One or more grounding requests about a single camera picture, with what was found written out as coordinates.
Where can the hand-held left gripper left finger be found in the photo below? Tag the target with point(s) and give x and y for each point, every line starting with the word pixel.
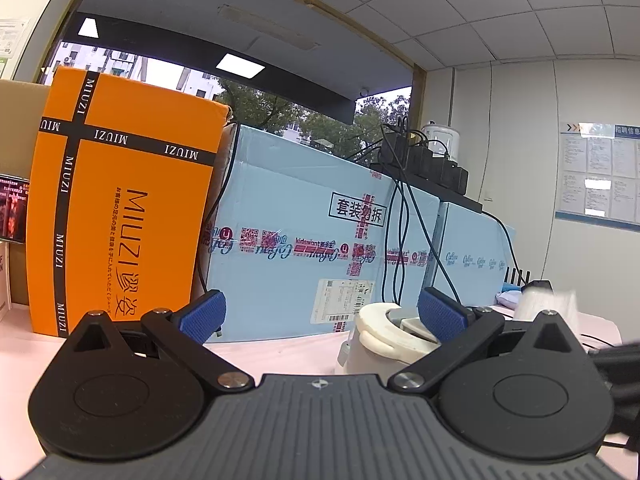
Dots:
pixel 200 317

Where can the white container with grey lid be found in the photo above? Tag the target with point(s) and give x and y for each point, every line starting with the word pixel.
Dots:
pixel 375 352

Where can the white ribbed box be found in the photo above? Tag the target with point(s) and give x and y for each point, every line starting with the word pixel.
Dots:
pixel 4 280

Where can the small light blue carton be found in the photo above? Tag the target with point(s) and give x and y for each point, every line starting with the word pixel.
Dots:
pixel 470 235

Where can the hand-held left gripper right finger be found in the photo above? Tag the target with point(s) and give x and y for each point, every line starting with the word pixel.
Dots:
pixel 440 316

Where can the white barcode label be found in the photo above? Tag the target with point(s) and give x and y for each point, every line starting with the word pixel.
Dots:
pixel 342 300

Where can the white plastic jug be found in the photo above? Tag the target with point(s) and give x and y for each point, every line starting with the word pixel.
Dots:
pixel 442 137

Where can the orange box with black bands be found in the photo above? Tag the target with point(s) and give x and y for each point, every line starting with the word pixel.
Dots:
pixel 125 160

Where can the black power strip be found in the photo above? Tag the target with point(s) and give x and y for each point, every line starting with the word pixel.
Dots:
pixel 450 192

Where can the brown cardboard box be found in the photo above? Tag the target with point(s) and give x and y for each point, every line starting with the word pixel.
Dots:
pixel 20 125

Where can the black router with antennas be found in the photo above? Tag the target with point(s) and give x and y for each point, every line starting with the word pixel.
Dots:
pixel 517 277

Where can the green framed wall certificate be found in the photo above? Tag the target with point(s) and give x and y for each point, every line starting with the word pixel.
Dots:
pixel 12 37

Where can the pale cloth bundle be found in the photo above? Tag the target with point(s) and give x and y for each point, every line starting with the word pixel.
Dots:
pixel 509 299

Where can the blue framed notice board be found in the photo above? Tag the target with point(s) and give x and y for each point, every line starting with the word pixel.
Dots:
pixel 597 175

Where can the row of black chargers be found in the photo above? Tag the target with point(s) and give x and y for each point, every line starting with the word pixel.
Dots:
pixel 430 162

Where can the large light blue carton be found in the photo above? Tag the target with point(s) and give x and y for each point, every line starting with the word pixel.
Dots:
pixel 280 200

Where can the black smartphone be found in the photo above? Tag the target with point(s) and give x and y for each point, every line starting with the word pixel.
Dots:
pixel 14 207

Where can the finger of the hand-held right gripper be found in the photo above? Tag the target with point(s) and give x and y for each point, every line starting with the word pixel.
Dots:
pixel 617 352

